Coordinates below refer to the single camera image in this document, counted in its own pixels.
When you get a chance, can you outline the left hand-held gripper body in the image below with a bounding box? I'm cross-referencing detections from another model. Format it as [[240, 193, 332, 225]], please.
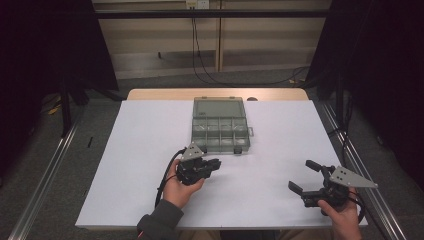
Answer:
[[175, 142, 210, 187]]

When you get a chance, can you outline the person's right hand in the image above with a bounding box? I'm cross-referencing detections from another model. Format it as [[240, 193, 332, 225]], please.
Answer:
[[316, 188, 363, 240]]

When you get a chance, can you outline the black power cable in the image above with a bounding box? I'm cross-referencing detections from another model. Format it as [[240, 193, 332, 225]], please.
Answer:
[[190, 7, 309, 87]]

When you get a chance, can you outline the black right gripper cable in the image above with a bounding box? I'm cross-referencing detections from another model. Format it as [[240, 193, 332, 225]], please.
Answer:
[[348, 190, 367, 225]]

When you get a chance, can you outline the white table sheet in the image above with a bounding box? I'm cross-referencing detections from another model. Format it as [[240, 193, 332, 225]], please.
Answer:
[[75, 99, 368, 231]]

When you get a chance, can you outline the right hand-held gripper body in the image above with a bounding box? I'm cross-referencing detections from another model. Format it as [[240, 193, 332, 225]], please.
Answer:
[[301, 165, 379, 208]]

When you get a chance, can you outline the person's left hand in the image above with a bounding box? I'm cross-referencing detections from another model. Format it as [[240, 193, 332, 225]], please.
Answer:
[[162, 159, 205, 210]]

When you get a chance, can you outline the white wall socket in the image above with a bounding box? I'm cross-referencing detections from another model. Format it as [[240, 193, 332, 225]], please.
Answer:
[[185, 0, 211, 10]]

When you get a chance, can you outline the black metal stand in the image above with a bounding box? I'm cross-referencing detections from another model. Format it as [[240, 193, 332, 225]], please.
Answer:
[[59, 82, 74, 138]]

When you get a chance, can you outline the transparent grey organizer box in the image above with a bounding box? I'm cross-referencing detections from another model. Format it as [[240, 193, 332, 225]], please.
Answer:
[[191, 96, 255, 155]]

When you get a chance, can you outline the metal floor rail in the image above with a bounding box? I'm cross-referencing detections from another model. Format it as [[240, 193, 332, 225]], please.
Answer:
[[7, 99, 88, 240], [320, 101, 408, 240]]

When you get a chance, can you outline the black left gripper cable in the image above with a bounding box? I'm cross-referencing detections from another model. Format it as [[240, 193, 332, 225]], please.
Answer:
[[154, 147, 186, 208]]

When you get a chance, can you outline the black curtain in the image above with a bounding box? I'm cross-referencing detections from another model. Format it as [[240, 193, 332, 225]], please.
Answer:
[[305, 0, 424, 192], [0, 0, 120, 174]]

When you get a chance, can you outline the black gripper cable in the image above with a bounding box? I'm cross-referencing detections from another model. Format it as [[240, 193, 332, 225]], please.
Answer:
[[348, 190, 367, 225], [154, 147, 186, 208]]

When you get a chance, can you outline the black horizontal bar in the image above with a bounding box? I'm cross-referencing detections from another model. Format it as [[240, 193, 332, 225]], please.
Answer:
[[94, 9, 330, 20]]

